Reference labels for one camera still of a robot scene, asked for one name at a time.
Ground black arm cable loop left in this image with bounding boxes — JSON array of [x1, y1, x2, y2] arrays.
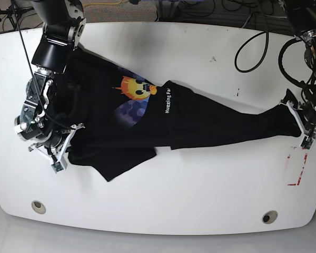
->
[[234, 15, 270, 73]]

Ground table cable grommet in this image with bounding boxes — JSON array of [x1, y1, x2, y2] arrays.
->
[[262, 210, 278, 225], [31, 201, 46, 215]]

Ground black tripod stand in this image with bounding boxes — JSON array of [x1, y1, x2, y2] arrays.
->
[[0, 1, 34, 31]]

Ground black graphic T-shirt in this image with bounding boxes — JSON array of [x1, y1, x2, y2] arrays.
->
[[54, 48, 301, 181]]

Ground left table cable grommet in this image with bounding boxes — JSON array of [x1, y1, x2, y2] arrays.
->
[[31, 201, 46, 215]]

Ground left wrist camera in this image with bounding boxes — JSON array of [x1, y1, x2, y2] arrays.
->
[[301, 136, 315, 150]]

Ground red tape rectangle marking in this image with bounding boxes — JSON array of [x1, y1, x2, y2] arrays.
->
[[284, 147, 309, 186]]

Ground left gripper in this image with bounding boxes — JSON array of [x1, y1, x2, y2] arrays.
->
[[280, 100, 316, 139]]

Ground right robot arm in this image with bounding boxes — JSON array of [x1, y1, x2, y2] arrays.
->
[[14, 1, 86, 172]]

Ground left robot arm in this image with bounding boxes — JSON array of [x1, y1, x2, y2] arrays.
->
[[278, 1, 316, 139]]

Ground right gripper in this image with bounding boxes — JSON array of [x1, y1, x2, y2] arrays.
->
[[28, 123, 85, 166]]

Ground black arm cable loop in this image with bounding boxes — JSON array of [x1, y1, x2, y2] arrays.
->
[[39, 105, 77, 130], [234, 15, 270, 73]]

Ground right table cable grommet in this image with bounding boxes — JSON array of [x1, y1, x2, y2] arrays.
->
[[262, 210, 278, 225]]

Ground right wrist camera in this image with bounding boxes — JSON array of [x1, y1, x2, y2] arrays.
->
[[51, 161, 67, 173]]

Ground yellow floor cable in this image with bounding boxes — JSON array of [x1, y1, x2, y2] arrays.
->
[[84, 0, 122, 8]]

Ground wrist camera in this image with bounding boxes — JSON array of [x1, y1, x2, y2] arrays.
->
[[51, 161, 67, 173], [301, 136, 315, 150]]

